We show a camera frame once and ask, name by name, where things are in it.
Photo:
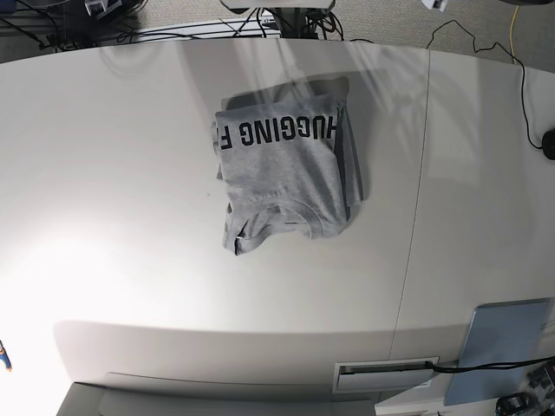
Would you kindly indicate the blue orange tool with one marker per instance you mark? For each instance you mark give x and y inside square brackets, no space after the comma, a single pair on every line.
[4,358]

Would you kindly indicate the black round puck device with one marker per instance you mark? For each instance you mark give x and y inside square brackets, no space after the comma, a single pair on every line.
[548,144]

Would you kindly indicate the black device bottom right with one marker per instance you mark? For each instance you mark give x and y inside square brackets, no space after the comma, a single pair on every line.
[517,404]

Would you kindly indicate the grey T-shirt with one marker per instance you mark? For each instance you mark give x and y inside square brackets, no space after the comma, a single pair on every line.
[287,158]

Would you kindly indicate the white table cable box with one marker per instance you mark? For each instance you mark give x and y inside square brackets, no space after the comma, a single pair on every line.
[378,376]

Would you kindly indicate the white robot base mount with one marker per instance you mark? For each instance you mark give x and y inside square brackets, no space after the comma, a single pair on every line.
[247,4]

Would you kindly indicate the grey laptop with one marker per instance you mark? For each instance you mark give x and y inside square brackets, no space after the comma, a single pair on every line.
[499,332]

